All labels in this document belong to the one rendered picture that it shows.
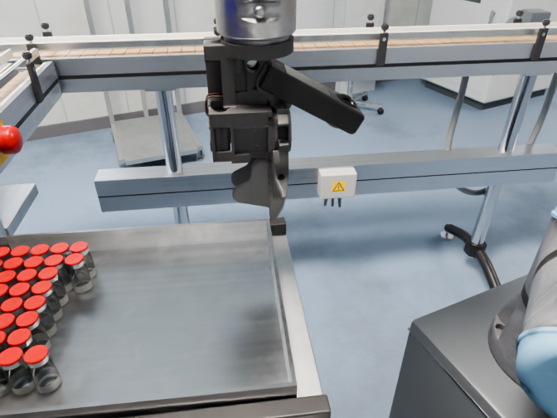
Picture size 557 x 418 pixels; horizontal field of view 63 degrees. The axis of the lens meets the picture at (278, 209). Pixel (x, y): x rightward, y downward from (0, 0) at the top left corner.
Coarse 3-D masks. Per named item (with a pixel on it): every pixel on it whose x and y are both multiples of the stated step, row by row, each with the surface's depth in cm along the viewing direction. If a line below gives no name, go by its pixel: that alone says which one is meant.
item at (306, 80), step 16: (272, 80) 43; (288, 80) 43; (304, 80) 45; (288, 96) 44; (304, 96) 44; (320, 96) 44; (336, 96) 47; (320, 112) 45; (336, 112) 46; (352, 112) 46; (336, 128) 48; (352, 128) 47
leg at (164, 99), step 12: (156, 96) 132; (168, 96) 132; (168, 108) 134; (168, 120) 135; (168, 132) 137; (168, 144) 140; (168, 156) 142; (180, 156) 144; (168, 168) 145; (180, 168) 146; (180, 216) 155
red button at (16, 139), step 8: (0, 128) 62; (8, 128) 62; (16, 128) 63; (0, 136) 61; (8, 136) 62; (16, 136) 63; (0, 144) 62; (8, 144) 62; (16, 144) 63; (8, 152) 63; (16, 152) 63
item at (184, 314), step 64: (128, 256) 60; (192, 256) 60; (256, 256) 60; (64, 320) 51; (128, 320) 51; (192, 320) 51; (256, 320) 51; (64, 384) 44; (128, 384) 44; (192, 384) 44; (256, 384) 44
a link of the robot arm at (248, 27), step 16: (224, 0) 39; (240, 0) 38; (256, 0) 38; (272, 0) 38; (288, 0) 39; (224, 16) 40; (240, 16) 39; (256, 16) 38; (272, 16) 39; (288, 16) 40; (224, 32) 41; (240, 32) 40; (256, 32) 39; (272, 32) 40; (288, 32) 41
